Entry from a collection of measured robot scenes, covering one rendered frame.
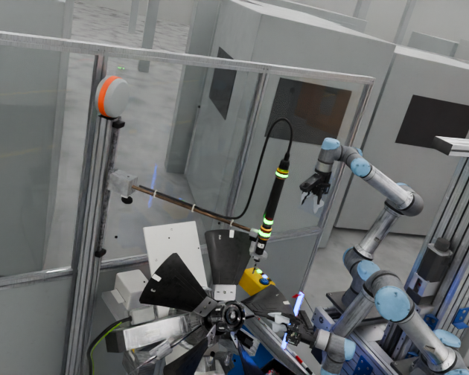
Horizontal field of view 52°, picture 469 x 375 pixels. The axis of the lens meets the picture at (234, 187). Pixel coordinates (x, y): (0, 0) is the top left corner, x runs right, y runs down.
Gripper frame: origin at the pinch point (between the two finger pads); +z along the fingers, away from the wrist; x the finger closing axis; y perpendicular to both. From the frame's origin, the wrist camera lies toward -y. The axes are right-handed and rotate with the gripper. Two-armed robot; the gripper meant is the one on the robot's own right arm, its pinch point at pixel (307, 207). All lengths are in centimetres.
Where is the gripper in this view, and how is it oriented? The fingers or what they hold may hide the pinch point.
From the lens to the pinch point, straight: 238.9
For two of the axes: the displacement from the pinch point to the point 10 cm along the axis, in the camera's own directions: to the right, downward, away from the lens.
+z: -2.2, 9.0, 3.8
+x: -5.7, -4.4, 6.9
